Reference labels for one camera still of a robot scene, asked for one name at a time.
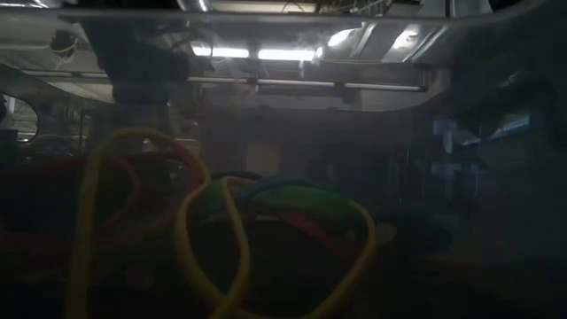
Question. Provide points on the yellow rubber band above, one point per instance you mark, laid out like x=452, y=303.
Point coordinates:
x=239, y=248
x=88, y=199

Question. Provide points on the blue rubber band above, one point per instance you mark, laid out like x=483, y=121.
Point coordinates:
x=266, y=182

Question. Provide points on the green rubber band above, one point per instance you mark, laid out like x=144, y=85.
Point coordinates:
x=305, y=199

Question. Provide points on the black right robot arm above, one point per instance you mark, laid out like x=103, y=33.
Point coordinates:
x=522, y=53

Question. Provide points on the translucent grey plastic bin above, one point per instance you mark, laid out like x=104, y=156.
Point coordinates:
x=487, y=274

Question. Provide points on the tan background panel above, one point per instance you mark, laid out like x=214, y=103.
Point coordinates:
x=263, y=159

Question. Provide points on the white ceiling light panel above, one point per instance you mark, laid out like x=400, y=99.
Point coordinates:
x=409, y=40
x=350, y=37

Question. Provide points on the grey horizontal rail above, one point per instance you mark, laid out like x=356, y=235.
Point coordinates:
x=301, y=83

